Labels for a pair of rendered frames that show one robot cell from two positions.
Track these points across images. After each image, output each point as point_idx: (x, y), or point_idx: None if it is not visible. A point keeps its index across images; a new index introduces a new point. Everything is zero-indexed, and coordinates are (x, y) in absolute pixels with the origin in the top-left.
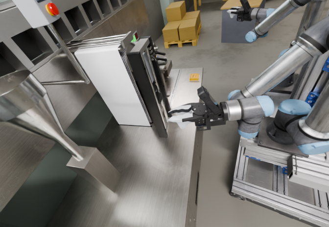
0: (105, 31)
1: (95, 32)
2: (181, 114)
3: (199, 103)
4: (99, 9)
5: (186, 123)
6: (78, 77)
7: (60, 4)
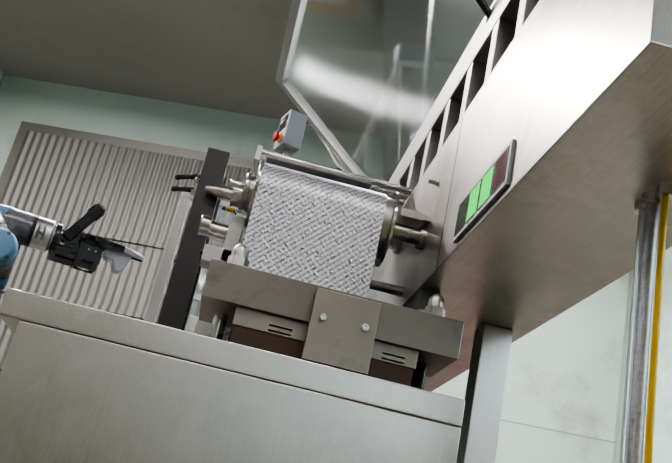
0: (445, 161)
1: (434, 165)
2: (120, 262)
3: (94, 235)
4: (466, 91)
5: (111, 262)
6: (389, 268)
7: (433, 115)
